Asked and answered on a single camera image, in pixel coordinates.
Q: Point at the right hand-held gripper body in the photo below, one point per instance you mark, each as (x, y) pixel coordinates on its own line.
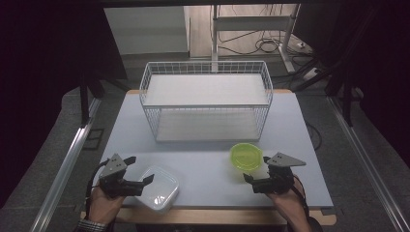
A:
(277, 180)

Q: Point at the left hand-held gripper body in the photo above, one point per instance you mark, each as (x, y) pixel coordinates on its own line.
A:
(112, 180)

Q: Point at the clear plastic lidded container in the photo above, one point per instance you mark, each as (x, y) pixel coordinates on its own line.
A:
(158, 188)

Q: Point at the green plastic bowl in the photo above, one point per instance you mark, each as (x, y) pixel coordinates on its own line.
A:
(246, 158)

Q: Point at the person's right hand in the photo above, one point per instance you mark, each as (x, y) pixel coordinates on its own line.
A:
(286, 201)

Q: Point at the person's left hand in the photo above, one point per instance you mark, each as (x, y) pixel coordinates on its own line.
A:
(104, 206)

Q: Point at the black stand leg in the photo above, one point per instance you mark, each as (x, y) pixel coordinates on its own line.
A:
(84, 103)
(347, 103)

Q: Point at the dark curtain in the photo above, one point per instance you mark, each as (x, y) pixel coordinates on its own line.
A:
(42, 80)
(380, 71)

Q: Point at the white power strip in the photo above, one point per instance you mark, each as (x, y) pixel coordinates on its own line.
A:
(301, 45)

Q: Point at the white panel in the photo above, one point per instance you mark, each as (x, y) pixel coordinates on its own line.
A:
(145, 30)

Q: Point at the aluminium floor rail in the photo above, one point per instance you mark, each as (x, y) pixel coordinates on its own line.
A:
(367, 161)
(64, 170)

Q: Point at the white metal desk frame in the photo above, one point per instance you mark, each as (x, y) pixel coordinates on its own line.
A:
(251, 24)

